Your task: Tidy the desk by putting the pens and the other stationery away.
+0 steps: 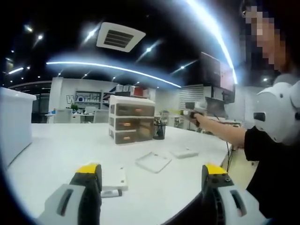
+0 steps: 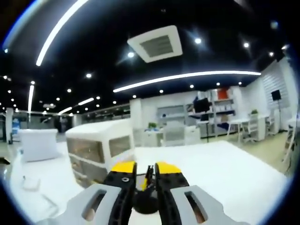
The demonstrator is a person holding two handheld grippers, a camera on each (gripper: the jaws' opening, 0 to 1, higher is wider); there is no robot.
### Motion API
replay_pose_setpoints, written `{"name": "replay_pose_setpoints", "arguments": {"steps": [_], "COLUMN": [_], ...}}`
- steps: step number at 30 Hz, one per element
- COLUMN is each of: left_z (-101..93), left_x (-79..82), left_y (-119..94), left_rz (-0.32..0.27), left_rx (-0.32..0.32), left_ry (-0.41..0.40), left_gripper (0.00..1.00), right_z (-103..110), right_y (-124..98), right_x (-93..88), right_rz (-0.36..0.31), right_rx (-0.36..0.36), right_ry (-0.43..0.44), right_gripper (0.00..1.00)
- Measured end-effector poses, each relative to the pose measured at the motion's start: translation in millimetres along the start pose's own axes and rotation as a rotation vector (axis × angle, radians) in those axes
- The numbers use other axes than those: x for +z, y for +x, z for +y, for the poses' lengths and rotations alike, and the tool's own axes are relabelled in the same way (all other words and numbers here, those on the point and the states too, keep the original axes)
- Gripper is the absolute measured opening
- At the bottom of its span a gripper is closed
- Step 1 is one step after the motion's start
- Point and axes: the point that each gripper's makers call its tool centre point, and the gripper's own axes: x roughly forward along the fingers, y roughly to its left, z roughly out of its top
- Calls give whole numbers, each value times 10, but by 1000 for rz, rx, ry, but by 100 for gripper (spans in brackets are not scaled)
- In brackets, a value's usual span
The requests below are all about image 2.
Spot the large white storage box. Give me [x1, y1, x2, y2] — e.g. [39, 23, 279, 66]
[18, 128, 59, 163]

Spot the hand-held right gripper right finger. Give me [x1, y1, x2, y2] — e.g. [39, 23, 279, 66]
[154, 160, 235, 225]

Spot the curved ceiling light strip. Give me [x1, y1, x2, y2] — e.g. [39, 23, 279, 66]
[113, 70, 262, 93]
[36, 0, 91, 67]

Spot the small black screen on stand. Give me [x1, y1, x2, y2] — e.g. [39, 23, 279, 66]
[271, 90, 282, 140]

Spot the white mesh chair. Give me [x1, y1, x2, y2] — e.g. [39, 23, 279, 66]
[241, 114, 260, 143]

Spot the white window blind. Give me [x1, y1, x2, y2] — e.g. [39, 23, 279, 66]
[262, 69, 289, 114]

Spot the black and yellow pen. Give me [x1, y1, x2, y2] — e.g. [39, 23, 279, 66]
[140, 165, 156, 191]

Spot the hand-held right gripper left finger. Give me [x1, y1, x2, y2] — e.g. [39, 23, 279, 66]
[55, 160, 138, 225]

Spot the white office chair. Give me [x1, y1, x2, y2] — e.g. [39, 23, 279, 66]
[164, 123, 186, 146]

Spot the white desk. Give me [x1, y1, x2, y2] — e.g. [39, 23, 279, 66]
[9, 140, 291, 225]

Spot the black mesh pen holder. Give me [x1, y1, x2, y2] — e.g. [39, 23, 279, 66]
[132, 187, 164, 214]

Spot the black background monitor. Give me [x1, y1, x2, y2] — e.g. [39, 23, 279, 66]
[194, 98, 210, 114]

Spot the white drawer organizer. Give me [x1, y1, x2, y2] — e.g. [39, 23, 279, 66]
[65, 119, 135, 189]

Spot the white shelf with boxes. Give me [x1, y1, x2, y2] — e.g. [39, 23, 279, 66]
[187, 88, 237, 137]

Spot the white background table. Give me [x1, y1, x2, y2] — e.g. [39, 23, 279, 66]
[226, 116, 272, 143]

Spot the white ceiling air vent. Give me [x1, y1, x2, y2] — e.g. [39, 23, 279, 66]
[127, 25, 183, 63]

